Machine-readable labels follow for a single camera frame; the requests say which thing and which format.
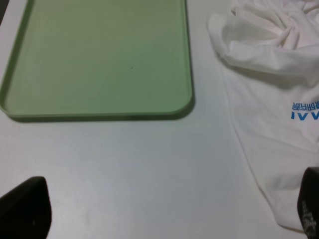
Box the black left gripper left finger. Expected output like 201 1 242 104
0 176 52 239

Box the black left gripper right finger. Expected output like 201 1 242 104
297 167 319 239

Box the white short sleeve t-shirt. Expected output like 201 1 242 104
207 0 319 230

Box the green plastic tray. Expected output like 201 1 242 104
0 0 194 122

